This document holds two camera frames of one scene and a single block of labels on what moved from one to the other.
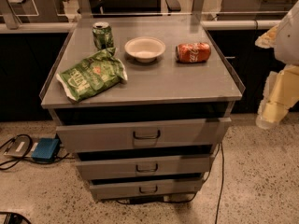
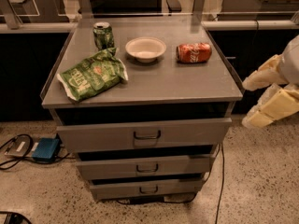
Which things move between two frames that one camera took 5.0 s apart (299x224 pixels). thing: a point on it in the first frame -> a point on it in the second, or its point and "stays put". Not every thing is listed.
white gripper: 288,41 -> 291,66
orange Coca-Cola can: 192,52 stays put
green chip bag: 92,75 stays put
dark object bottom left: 13,217 stays put
